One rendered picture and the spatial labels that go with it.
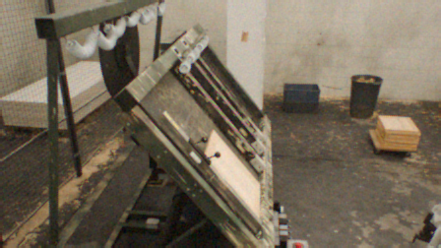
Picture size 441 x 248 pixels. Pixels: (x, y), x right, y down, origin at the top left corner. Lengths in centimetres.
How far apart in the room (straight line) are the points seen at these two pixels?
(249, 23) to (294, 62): 184
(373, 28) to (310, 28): 110
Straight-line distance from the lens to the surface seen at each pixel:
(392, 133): 553
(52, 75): 209
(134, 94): 194
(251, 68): 625
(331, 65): 769
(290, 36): 754
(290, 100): 674
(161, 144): 199
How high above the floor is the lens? 244
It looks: 24 degrees down
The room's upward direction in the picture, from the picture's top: straight up
